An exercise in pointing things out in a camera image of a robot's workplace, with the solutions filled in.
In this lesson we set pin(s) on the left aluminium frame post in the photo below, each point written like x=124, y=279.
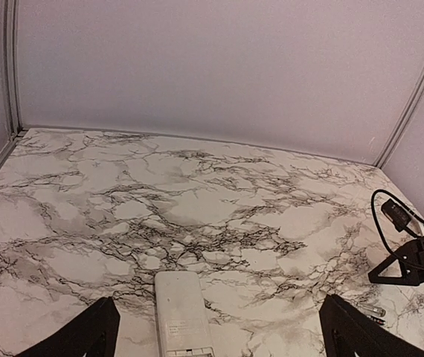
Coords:
x=9, y=39

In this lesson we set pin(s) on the white remote control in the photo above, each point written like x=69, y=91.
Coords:
x=183, y=327

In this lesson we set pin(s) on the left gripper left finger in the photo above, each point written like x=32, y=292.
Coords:
x=93, y=332

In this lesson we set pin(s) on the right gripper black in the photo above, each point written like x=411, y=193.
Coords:
x=409, y=271

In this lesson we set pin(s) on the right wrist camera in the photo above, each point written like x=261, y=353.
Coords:
x=403, y=220

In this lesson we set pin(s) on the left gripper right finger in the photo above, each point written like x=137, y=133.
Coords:
x=348, y=332

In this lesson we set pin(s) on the battery in remote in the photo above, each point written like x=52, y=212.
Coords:
x=378, y=321

